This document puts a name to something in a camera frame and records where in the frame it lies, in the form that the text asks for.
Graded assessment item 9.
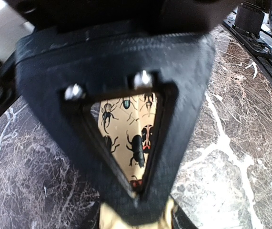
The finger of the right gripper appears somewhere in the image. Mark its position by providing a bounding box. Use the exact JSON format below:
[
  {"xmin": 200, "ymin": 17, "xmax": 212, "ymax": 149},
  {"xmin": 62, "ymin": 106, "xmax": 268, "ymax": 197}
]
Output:
[{"xmin": 15, "ymin": 22, "xmax": 215, "ymax": 226}]

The black front rail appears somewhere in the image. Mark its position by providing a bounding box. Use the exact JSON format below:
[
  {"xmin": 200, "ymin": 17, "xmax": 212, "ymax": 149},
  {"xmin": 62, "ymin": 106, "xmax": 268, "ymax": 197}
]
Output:
[{"xmin": 221, "ymin": 0, "xmax": 272, "ymax": 108}]

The yellow beetle-pattern tie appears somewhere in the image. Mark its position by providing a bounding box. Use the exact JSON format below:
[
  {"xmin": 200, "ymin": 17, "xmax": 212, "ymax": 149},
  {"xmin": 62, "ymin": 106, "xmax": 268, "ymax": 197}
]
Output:
[{"xmin": 90, "ymin": 92, "xmax": 177, "ymax": 229}]

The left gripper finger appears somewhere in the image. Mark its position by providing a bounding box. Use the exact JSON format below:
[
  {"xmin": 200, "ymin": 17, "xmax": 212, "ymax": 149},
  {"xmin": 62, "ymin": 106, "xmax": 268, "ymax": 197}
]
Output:
[{"xmin": 172, "ymin": 205, "xmax": 198, "ymax": 229}]

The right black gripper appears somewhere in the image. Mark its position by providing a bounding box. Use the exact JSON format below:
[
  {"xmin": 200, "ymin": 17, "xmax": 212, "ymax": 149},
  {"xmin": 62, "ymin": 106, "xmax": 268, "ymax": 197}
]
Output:
[{"xmin": 6, "ymin": 0, "xmax": 242, "ymax": 35}]

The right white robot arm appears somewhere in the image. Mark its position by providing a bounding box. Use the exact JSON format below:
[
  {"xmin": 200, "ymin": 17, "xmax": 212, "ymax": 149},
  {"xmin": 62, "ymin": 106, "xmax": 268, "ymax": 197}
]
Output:
[{"xmin": 0, "ymin": 0, "xmax": 240, "ymax": 226}]

